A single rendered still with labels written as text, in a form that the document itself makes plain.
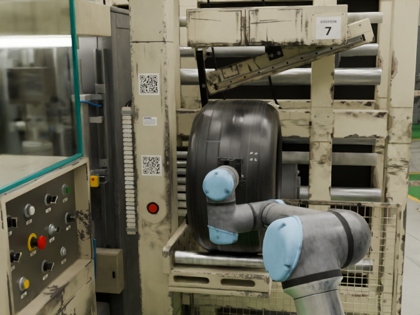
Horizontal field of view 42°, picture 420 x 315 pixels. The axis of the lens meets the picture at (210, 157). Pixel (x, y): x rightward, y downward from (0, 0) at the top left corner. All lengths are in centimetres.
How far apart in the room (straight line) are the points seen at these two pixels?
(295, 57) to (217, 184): 100
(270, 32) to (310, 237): 122
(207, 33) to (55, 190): 83
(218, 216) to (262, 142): 43
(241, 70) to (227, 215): 99
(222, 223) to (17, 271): 61
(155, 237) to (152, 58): 65
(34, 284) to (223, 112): 80
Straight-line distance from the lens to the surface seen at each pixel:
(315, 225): 106
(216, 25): 215
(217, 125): 180
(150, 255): 208
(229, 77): 228
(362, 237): 110
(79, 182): 195
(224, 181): 136
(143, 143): 197
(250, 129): 177
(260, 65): 226
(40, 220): 175
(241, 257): 193
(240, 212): 142
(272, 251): 106
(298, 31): 212
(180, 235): 207
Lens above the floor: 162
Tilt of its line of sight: 11 degrees down
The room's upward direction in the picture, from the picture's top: 1 degrees counter-clockwise
